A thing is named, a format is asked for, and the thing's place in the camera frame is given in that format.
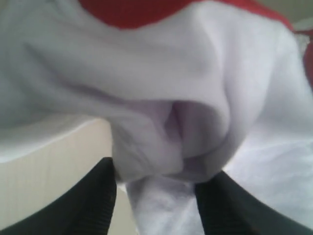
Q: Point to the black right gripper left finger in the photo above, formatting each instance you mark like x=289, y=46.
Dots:
x=86, y=209

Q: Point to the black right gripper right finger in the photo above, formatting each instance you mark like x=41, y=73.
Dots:
x=225, y=208

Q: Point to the white shirt with red trim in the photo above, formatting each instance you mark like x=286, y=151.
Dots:
x=190, y=88

